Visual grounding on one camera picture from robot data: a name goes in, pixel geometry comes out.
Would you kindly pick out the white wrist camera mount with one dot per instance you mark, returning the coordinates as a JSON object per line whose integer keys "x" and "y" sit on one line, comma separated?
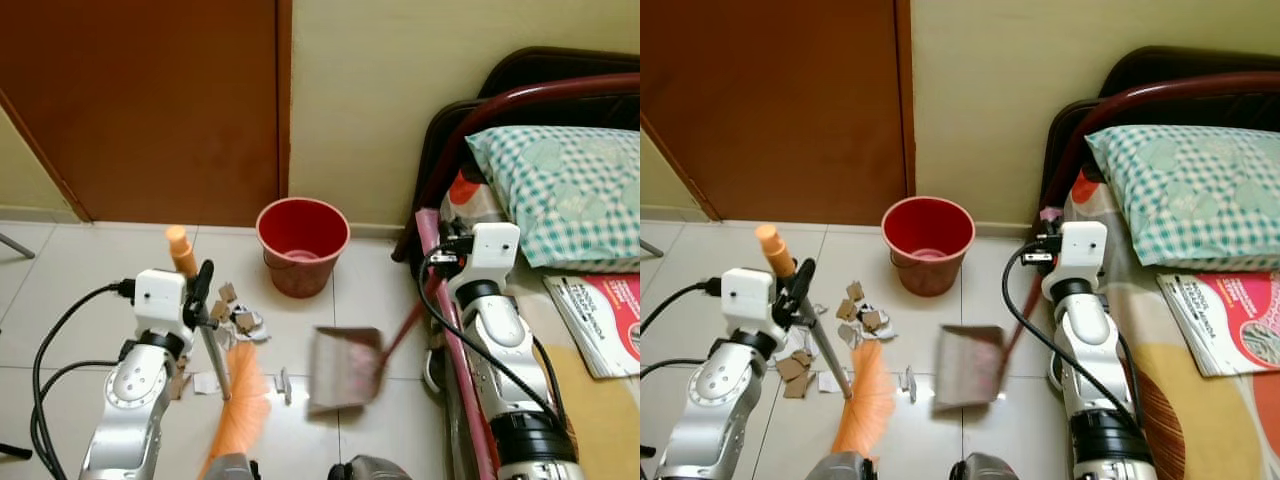
{"x": 158, "y": 298}
{"x": 497, "y": 250}
{"x": 745, "y": 298}
{"x": 1083, "y": 250}

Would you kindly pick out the grey left robot leg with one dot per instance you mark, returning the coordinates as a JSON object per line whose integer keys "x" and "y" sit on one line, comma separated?
{"x": 835, "y": 467}
{"x": 230, "y": 468}

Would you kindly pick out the patterned yellow bed sheet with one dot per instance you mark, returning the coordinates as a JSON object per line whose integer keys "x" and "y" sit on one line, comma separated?
{"x": 590, "y": 420}
{"x": 1220, "y": 420}

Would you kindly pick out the green checkered pillow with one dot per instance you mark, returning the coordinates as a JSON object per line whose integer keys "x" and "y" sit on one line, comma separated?
{"x": 1190, "y": 190}
{"x": 570, "y": 195}

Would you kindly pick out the grey robot leg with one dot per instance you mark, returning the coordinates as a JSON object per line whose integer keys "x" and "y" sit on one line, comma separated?
{"x": 370, "y": 468}
{"x": 985, "y": 467}
{"x": 835, "y": 467}
{"x": 230, "y": 468}

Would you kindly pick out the dark red bed headboard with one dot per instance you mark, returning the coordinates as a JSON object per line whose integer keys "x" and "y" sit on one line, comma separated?
{"x": 1160, "y": 90}
{"x": 545, "y": 90}

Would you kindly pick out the red and white magazine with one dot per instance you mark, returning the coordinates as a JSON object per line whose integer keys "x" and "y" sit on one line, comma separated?
{"x": 1225, "y": 320}
{"x": 605, "y": 320}

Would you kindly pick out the orange red object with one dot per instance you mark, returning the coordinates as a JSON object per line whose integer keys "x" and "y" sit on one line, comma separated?
{"x": 463, "y": 188}
{"x": 1084, "y": 186}

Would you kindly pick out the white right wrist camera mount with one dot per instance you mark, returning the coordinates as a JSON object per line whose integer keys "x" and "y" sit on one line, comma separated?
{"x": 1083, "y": 250}
{"x": 497, "y": 250}

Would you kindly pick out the orange bristle broom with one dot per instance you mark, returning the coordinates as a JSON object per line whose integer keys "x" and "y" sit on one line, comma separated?
{"x": 868, "y": 400}
{"x": 242, "y": 400}

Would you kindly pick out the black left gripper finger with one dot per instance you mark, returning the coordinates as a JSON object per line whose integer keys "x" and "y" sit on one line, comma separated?
{"x": 206, "y": 278}
{"x": 805, "y": 276}

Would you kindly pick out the brown wooden door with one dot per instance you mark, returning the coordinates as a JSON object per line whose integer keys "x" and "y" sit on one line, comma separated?
{"x": 780, "y": 100}
{"x": 140, "y": 100}

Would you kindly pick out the red plastic bucket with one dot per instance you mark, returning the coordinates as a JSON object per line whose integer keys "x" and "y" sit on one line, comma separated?
{"x": 302, "y": 255}
{"x": 927, "y": 250}

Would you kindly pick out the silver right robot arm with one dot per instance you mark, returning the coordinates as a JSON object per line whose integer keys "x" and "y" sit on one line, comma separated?
{"x": 1090, "y": 330}
{"x": 495, "y": 330}

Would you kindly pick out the pink bed side rail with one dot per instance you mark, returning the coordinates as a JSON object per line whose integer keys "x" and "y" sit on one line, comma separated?
{"x": 1048, "y": 213}
{"x": 465, "y": 420}

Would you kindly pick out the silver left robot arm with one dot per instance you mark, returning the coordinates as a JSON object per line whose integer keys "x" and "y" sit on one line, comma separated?
{"x": 135, "y": 400}
{"x": 720, "y": 400}

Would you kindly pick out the brown cardboard scrap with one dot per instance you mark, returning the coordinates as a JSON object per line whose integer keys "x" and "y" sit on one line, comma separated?
{"x": 219, "y": 310}
{"x": 872, "y": 320}
{"x": 846, "y": 309}
{"x": 244, "y": 321}
{"x": 795, "y": 372}
{"x": 227, "y": 293}
{"x": 855, "y": 291}
{"x": 180, "y": 380}

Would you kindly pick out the grey metal furniture leg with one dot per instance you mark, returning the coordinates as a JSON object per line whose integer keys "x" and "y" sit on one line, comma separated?
{"x": 650, "y": 246}
{"x": 15, "y": 245}

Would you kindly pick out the grey right robot leg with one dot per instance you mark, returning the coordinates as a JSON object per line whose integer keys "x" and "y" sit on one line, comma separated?
{"x": 370, "y": 468}
{"x": 985, "y": 467}

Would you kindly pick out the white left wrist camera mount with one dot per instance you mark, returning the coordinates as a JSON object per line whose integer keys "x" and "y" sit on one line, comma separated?
{"x": 158, "y": 298}
{"x": 745, "y": 298}

